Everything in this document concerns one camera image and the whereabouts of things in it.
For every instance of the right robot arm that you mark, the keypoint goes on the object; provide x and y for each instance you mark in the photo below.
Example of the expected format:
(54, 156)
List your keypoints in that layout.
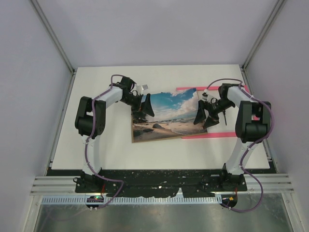
(253, 125)

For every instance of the right aluminium frame post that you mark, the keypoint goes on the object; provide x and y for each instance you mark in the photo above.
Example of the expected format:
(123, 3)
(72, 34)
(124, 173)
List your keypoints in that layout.
(276, 10)

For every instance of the pink picture frame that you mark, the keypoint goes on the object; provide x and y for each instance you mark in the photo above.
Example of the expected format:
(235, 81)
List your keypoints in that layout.
(227, 134)

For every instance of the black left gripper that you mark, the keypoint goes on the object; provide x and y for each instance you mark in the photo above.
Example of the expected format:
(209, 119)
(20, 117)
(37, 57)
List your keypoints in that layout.
(146, 106)

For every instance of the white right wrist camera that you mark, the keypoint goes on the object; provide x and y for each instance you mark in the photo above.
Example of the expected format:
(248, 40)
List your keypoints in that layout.
(206, 96)

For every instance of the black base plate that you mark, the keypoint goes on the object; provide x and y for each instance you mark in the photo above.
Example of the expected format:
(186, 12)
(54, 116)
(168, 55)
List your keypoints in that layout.
(160, 183)

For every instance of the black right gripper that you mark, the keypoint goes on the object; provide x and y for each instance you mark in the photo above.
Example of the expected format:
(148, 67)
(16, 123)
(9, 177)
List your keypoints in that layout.
(213, 119)

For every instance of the left aluminium frame post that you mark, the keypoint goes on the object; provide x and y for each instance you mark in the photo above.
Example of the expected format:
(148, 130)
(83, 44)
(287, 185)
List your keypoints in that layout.
(50, 31)

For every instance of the beach photo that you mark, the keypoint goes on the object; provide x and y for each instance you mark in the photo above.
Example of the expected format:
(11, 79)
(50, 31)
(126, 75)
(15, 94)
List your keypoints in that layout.
(174, 115)

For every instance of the red handled screwdriver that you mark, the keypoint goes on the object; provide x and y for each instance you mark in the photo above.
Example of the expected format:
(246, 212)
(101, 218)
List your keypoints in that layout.
(224, 113)

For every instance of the slotted cable duct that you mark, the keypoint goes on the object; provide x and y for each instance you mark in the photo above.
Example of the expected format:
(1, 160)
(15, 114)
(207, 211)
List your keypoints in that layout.
(178, 199)

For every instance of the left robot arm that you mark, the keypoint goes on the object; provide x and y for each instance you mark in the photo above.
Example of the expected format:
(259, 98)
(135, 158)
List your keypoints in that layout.
(90, 123)

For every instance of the aluminium frame post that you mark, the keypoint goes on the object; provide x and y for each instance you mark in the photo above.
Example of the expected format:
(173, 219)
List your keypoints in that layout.
(50, 31)
(276, 10)

